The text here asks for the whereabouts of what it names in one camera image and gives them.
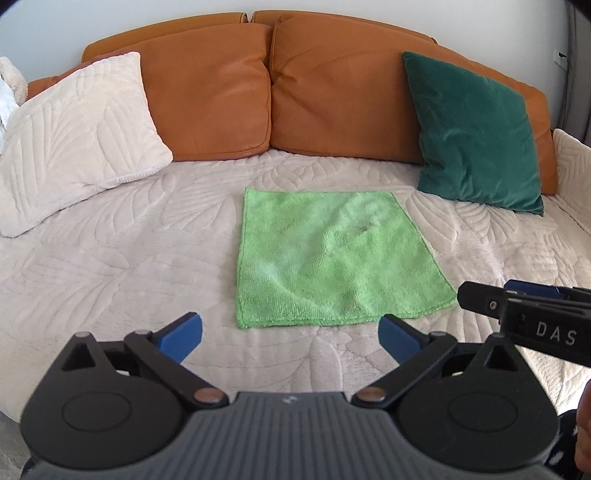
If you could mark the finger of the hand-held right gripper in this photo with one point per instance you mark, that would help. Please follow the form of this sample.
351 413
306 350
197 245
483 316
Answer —
480 299
535 287

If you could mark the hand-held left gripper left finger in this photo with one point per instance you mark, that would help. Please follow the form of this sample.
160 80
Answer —
183 336

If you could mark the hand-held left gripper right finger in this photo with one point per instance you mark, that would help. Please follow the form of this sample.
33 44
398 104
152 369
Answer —
398 339

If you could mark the green microfibre towel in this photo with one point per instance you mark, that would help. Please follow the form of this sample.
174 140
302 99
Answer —
332 258

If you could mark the cream quilted sofa cover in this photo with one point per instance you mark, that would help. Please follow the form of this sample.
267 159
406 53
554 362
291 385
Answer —
115 277

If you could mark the dark dotted clothing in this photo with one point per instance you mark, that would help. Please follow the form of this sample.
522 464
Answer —
561 450

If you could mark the dark green velvet pillow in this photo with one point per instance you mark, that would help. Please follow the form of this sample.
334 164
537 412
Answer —
475 134

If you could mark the grey curtain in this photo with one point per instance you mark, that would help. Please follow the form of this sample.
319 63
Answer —
581 78

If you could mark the cream quilted pillow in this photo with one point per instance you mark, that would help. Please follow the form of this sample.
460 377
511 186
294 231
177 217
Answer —
78 138

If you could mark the orange sofa back cushion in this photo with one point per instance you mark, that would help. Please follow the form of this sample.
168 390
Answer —
341 87
207 92

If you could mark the white fluffy cloth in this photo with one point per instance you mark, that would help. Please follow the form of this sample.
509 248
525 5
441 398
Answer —
8 87

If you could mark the orange sofa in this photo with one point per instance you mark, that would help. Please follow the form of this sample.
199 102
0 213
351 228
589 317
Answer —
184 28

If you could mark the white wall outlet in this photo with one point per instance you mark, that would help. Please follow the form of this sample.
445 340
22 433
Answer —
560 59

